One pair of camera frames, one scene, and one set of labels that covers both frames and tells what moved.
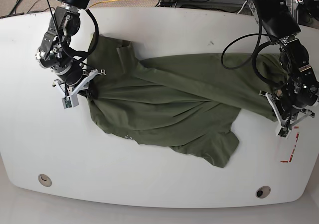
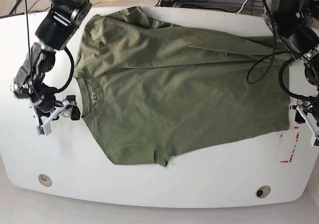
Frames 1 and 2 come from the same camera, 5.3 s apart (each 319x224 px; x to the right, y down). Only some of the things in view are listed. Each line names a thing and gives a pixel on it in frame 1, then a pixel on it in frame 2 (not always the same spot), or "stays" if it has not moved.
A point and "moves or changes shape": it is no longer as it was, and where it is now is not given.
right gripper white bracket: x=283 y=129 → x=301 y=115
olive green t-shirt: x=191 y=102 moves or changes shape
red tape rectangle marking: x=290 y=159 stays
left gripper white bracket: x=70 y=99 → x=45 y=129
